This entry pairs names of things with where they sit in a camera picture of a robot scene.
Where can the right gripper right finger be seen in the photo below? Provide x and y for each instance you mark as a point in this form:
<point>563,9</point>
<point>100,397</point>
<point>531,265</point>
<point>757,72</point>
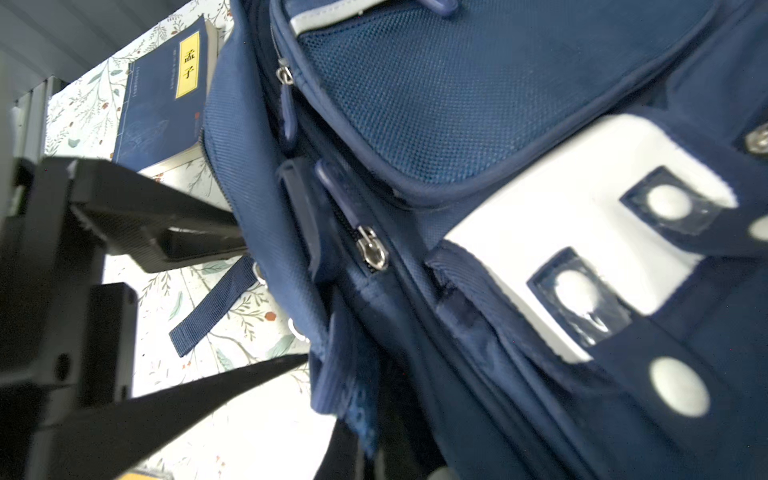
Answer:
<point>94,206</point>

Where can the navy blue student backpack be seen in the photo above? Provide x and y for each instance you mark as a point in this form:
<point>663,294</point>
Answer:
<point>523,239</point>

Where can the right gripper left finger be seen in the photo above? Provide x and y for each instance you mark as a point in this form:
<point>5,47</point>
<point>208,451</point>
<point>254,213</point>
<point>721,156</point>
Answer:
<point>103,442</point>

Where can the floral table mat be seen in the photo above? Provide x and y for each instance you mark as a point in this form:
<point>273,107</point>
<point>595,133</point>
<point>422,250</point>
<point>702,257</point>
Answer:
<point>270,432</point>

